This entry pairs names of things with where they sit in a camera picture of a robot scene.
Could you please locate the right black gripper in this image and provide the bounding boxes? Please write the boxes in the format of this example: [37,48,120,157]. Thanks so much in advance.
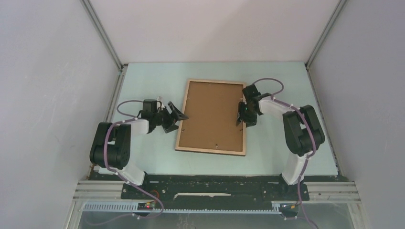
[234,101,257,128]

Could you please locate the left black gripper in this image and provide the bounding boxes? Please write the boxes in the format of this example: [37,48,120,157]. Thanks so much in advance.
[153,102,189,134]

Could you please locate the wooden picture frame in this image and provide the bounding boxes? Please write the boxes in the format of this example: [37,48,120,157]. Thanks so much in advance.
[175,79,247,156]

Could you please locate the brown cardboard backing board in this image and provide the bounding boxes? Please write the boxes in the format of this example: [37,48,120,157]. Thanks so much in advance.
[179,82,245,153]

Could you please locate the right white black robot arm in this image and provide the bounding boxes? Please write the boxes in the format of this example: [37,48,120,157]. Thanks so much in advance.
[236,84,325,199]

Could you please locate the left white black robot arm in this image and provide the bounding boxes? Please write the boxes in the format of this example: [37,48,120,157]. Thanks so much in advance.
[89,98,188,199]

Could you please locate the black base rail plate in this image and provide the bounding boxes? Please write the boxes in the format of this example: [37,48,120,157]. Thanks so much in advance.
[121,175,309,210]

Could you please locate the white cable duct strip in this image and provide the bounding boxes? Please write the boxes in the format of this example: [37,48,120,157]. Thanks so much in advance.
[82,201,280,214]

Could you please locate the aluminium frame rails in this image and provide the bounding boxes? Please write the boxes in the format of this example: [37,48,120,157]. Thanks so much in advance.
[74,180,361,204]

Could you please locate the left corner aluminium post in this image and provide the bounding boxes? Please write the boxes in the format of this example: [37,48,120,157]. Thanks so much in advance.
[80,0,124,71]

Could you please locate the corner aluminium post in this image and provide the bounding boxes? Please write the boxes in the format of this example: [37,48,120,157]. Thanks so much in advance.
[305,0,349,70]
[80,0,124,71]

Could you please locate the right corner aluminium post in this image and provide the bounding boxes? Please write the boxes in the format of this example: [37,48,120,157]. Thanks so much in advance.
[305,0,349,70]

